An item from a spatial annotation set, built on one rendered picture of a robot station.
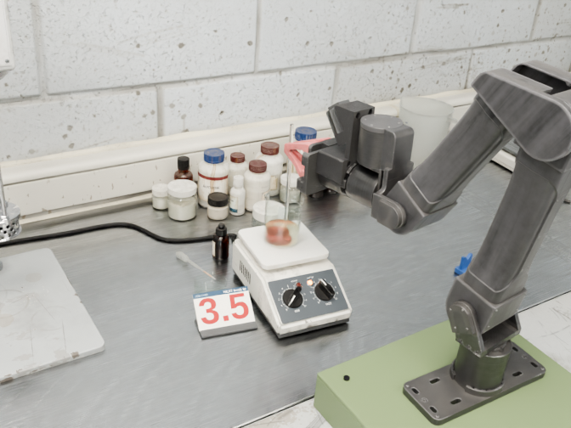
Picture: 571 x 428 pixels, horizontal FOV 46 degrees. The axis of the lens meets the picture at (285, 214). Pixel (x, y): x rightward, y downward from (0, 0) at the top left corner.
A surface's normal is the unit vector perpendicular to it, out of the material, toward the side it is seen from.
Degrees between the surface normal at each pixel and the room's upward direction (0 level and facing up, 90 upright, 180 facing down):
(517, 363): 2
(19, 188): 90
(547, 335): 0
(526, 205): 94
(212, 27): 90
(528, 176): 103
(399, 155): 89
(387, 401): 2
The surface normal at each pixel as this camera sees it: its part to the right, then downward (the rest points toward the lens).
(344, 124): -0.74, 0.27
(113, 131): 0.53, 0.44
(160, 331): 0.07, -0.87
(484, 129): -0.80, 0.40
